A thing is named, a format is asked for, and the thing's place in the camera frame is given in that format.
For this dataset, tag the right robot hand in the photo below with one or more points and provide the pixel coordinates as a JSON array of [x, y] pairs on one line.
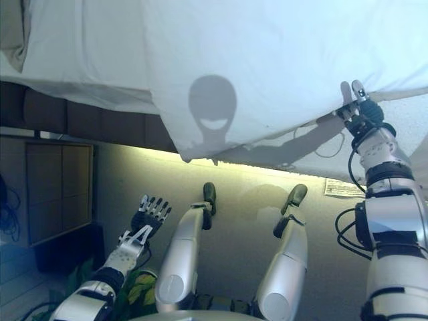
[[366, 115]]

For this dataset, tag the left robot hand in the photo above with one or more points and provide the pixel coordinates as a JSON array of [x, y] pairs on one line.
[[147, 220]]

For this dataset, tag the white duvet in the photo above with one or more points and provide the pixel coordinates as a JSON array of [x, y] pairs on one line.
[[234, 50]]

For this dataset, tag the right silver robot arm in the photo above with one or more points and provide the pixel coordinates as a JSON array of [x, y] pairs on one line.
[[391, 234]]

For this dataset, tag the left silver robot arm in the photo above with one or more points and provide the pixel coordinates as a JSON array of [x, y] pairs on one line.
[[123, 257]]

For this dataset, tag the left silver robot leg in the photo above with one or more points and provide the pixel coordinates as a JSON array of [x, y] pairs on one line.
[[180, 250]]

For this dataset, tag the white fringed textured blanket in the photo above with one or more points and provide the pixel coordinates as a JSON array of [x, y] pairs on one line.
[[317, 164]]

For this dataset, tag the left dark robot foot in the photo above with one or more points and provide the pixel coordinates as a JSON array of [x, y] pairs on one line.
[[209, 192]]

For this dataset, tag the dark robot foot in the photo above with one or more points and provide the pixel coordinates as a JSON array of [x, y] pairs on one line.
[[296, 195], [209, 192]]

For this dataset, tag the green leafy plant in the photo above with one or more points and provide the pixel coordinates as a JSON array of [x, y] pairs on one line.
[[140, 291]]

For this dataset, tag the printed paper sheet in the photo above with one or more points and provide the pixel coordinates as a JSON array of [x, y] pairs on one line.
[[341, 189]]

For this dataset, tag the wooden nightstand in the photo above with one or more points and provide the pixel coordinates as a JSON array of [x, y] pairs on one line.
[[60, 187]]

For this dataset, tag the right dark robot foot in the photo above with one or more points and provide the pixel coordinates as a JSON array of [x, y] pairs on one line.
[[296, 195]]

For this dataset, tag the white sheeted mattress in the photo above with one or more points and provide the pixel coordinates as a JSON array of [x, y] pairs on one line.
[[67, 90]]

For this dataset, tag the brown bed frame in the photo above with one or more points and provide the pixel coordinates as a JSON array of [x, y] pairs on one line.
[[83, 123]]

